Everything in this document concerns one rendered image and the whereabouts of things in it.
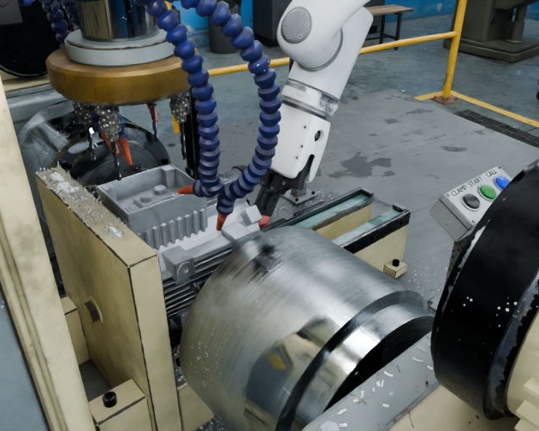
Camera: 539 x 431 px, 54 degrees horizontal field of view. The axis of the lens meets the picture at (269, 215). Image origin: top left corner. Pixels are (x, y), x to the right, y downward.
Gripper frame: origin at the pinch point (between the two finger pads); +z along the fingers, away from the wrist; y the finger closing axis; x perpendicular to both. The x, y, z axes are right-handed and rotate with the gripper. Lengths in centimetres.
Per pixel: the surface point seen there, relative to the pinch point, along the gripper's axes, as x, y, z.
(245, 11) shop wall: -336, 457, -108
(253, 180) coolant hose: 17.8, -13.4, -5.2
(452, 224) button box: -24.0, -18.2, -7.6
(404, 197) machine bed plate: -68, 17, -6
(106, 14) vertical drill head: 32.5, 2.5, -15.9
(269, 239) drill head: 15.8, -17.2, 0.1
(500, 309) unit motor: 30, -47, -8
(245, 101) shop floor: -240, 290, -13
